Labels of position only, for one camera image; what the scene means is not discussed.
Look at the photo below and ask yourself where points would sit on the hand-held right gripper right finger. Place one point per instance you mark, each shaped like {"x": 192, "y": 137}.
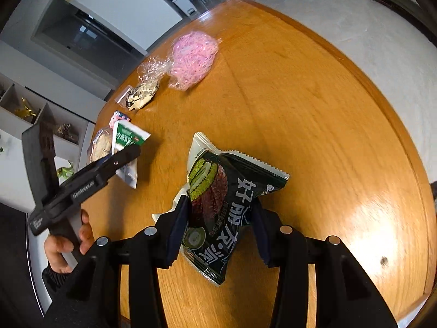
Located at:
{"x": 263, "y": 235}

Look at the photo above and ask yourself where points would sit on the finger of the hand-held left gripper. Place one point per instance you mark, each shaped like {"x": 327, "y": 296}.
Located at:
{"x": 124, "y": 159}
{"x": 102, "y": 159}

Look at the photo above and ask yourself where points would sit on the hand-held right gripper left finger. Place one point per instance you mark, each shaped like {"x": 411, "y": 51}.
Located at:
{"x": 179, "y": 232}

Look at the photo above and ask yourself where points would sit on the green and white packet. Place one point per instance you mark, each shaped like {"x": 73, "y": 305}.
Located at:
{"x": 128, "y": 136}

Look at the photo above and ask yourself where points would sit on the dark green snack packet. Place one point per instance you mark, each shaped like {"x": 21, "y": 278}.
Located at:
{"x": 232, "y": 191}

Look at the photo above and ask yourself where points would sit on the person's left forearm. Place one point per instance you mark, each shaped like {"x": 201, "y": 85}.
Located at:
{"x": 54, "y": 278}

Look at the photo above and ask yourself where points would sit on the person's left hand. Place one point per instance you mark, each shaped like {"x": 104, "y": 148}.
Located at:
{"x": 87, "y": 234}

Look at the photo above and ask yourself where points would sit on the clear bag of white bread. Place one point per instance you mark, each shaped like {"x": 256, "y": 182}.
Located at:
{"x": 101, "y": 145}

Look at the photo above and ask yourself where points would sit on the green toy dinosaur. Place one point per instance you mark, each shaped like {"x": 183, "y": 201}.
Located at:
{"x": 65, "y": 172}

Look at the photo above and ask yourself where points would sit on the small pink and white box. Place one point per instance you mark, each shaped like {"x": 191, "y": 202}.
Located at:
{"x": 120, "y": 118}

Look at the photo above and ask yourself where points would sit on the dried flower bunch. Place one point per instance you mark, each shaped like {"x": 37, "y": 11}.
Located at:
{"x": 67, "y": 131}

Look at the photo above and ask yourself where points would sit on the gold figurine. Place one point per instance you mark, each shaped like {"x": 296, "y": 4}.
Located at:
{"x": 26, "y": 111}

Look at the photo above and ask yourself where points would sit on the crumpled clear plastic bag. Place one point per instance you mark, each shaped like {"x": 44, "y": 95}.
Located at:
{"x": 153, "y": 68}

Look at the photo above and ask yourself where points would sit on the pink net plastic bag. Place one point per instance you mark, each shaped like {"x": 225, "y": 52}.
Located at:
{"x": 193, "y": 56}

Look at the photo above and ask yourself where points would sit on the white bin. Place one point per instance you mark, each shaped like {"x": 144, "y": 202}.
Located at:
{"x": 186, "y": 3}

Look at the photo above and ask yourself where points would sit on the white wall shelf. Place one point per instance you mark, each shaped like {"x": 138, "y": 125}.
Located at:
{"x": 41, "y": 109}

